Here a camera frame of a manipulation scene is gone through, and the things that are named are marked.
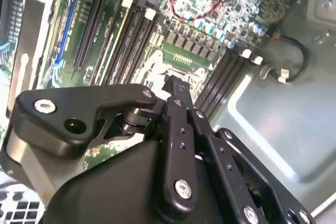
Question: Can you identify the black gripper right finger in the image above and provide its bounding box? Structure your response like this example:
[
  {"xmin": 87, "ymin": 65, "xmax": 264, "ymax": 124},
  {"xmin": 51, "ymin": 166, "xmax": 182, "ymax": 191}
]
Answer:
[{"xmin": 181, "ymin": 79, "xmax": 317, "ymax": 224}]

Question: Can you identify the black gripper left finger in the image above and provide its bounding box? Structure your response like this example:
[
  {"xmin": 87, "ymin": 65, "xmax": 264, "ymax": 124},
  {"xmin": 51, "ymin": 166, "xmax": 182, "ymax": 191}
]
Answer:
[{"xmin": 4, "ymin": 74, "xmax": 200, "ymax": 211}]

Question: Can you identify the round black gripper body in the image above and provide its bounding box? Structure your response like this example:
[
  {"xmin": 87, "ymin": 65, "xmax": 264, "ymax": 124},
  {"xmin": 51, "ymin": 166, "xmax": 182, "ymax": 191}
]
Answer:
[{"xmin": 44, "ymin": 140, "xmax": 238, "ymax": 224}]

